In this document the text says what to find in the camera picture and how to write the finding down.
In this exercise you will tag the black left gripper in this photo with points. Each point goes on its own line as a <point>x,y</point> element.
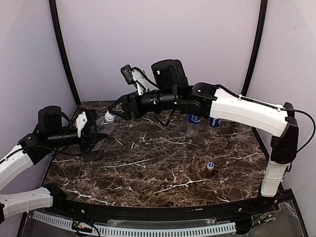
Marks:
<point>87,133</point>

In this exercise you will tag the black left corner post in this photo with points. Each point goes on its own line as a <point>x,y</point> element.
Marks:
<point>62,51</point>

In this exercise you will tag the blue white bottle cap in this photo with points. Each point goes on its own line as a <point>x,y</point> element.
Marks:
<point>110,116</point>
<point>210,165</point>

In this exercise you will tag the black corner post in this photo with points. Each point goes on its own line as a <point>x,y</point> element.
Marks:
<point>62,51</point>
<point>256,46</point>

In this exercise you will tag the right wrist camera with heatsink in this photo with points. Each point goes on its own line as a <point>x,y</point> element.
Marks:
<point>135,77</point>

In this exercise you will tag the clear bottle blue pepsi label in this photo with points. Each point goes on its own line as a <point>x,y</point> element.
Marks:
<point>193,125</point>

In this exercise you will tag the black right corner post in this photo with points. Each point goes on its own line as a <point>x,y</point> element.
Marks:
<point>256,46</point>

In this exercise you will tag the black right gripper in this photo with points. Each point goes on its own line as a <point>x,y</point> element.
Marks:
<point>133,105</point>

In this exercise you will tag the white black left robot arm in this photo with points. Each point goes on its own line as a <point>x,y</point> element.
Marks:
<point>53,132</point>

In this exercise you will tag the black front table rail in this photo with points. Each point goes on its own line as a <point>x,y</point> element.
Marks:
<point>237,211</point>

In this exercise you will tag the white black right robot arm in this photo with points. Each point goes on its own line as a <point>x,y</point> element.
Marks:
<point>208,101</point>

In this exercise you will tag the white slotted cable duct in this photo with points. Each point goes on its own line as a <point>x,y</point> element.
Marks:
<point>124,228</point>

